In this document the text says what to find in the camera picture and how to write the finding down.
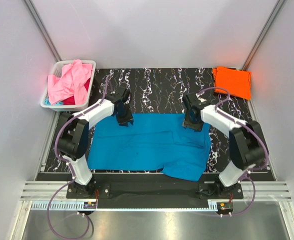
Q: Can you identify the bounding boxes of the pink t-shirt in basket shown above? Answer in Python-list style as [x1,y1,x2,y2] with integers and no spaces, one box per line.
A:
[47,59,93,105]

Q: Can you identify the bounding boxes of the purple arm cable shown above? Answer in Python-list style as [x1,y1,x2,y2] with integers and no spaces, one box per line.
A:
[195,86,270,217]
[46,76,113,240]

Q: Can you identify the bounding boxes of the red t-shirt in basket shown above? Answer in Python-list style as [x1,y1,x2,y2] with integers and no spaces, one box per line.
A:
[62,79,91,106]

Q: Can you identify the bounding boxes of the folded orange t-shirt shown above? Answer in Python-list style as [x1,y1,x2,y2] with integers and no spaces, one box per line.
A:
[212,66,252,101]

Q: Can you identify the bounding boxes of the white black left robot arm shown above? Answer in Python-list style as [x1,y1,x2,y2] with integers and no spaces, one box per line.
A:
[54,86,134,199]

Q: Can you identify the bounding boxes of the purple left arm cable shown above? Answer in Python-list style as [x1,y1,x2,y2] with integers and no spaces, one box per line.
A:
[46,76,113,240]

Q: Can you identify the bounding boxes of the blue t-shirt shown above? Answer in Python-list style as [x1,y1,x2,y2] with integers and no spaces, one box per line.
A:
[87,113,211,182]

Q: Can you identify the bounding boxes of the light blue cloth in basket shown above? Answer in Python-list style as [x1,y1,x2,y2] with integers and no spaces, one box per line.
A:
[43,98,64,106]

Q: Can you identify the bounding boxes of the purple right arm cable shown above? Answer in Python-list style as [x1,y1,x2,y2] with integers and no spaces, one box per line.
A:
[195,86,270,217]

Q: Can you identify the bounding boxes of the slotted white cable duct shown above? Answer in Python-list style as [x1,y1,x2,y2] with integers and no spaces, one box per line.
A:
[30,199,234,211]

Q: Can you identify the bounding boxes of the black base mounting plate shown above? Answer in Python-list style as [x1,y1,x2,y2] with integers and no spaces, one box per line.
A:
[66,173,244,204]

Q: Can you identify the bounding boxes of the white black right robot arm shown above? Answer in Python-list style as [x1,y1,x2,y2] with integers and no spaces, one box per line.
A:
[182,93,269,199]

